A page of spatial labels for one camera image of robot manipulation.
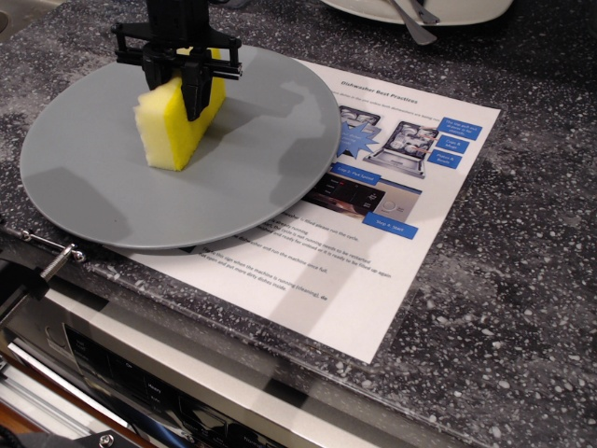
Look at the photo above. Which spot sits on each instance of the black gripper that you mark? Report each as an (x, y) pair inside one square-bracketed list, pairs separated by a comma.
[(178, 38)]

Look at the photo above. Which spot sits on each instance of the laminated dishwasher instruction sheet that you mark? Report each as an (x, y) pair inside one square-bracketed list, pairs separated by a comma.
[(336, 266)]

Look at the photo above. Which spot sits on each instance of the grey round plate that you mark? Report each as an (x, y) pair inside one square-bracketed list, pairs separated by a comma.
[(84, 168)]

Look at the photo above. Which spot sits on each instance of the yellow sponge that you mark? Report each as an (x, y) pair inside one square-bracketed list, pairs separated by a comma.
[(168, 137)]

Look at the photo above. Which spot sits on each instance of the black bracket with screw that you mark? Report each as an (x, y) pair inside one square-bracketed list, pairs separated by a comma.
[(106, 439)]

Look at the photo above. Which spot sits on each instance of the metal spoon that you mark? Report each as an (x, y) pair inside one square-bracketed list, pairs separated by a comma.
[(420, 36)]

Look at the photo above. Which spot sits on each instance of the black clamp with metal screw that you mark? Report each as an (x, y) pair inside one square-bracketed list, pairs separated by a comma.
[(19, 284)]

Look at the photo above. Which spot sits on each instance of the stainless steel sink edge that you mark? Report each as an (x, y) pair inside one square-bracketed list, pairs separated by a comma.
[(16, 15)]

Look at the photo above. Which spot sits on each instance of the metal cutlery handle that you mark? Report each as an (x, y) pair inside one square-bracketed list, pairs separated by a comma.
[(425, 15)]

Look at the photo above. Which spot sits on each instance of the stainless steel dishwasher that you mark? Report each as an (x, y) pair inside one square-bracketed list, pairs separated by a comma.
[(180, 384)]

